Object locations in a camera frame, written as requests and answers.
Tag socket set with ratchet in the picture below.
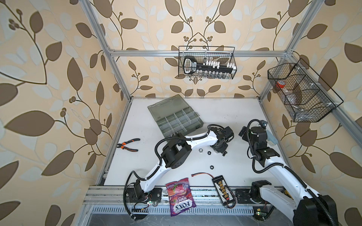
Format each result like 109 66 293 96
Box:
181 56 237 76

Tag purple Fox's candy bag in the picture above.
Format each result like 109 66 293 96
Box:
166 178 197 217

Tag orange black pliers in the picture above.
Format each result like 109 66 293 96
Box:
116 138 141 153

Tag light blue sharpening block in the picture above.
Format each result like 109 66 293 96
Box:
266 129 278 147

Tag black wire basket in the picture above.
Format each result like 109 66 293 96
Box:
178 45 237 80
268 58 344 122

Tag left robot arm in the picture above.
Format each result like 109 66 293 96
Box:
123 124 234 215

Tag red item in basket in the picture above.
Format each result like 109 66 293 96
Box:
276 80 286 89

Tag grey plastic organizer box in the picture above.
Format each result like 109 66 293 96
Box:
148 95 204 137

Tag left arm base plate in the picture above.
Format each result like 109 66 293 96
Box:
125 187 162 203

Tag black parallel charging board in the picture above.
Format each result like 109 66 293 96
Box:
212 175 237 209

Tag black wire basket centre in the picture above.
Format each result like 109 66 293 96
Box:
178 45 237 80

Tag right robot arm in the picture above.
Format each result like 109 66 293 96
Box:
239 119 338 226

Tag black wire basket right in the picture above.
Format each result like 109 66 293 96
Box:
268 58 344 122

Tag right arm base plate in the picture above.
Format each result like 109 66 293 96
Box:
234 188 271 205

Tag red black wire lead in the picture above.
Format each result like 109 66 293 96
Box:
191 172 215 179

